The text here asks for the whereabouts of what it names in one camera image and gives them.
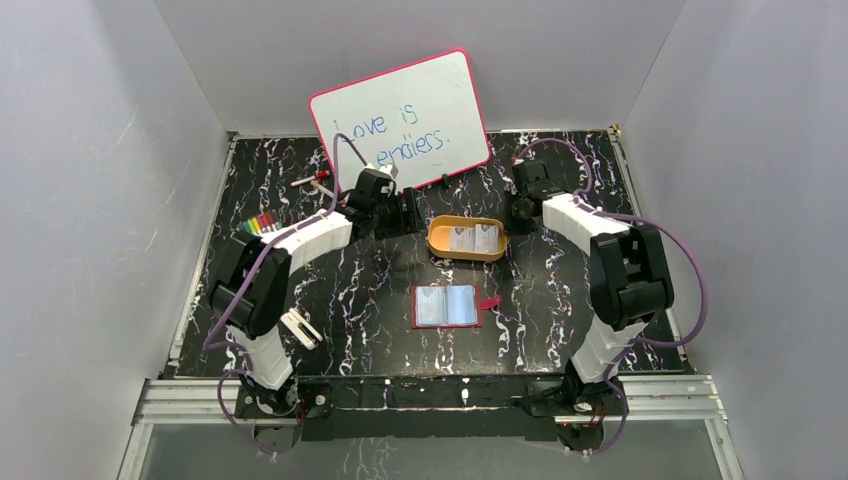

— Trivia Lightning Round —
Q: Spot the red capped marker pen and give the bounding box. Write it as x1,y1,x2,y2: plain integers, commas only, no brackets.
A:
290,170,331,188

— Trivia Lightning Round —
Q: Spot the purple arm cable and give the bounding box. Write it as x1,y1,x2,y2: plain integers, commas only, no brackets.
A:
201,132,372,458
515,137,709,457

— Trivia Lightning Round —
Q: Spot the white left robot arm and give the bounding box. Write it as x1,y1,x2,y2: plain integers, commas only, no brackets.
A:
204,167,423,416

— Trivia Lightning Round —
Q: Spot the aluminium frame rail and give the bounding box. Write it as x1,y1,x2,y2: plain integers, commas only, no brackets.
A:
117,374,744,479

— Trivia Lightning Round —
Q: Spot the pink framed whiteboard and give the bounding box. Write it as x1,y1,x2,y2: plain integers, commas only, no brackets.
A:
309,49,491,190

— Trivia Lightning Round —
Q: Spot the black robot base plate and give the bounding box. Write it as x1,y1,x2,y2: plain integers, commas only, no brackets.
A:
234,374,628,452

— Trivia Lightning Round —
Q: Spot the red card holder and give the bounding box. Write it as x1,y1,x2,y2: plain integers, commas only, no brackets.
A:
411,284,502,329

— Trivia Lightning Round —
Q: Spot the white marker pen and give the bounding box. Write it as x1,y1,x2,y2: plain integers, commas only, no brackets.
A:
310,180,335,197

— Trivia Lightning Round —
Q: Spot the pack of coloured markers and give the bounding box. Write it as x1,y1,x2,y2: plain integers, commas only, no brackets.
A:
237,211,281,235

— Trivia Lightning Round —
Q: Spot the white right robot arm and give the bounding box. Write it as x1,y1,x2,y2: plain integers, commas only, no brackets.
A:
511,160,674,414

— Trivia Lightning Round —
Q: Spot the orange oval tray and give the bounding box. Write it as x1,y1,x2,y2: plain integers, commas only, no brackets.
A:
427,215,509,262

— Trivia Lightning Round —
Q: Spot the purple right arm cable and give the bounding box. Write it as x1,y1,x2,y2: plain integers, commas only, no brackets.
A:
515,137,709,457

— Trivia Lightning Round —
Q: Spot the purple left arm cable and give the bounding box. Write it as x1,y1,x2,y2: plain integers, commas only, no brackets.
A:
201,132,372,458

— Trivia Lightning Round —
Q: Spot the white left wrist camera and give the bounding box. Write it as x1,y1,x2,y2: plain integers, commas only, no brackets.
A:
378,164,399,179

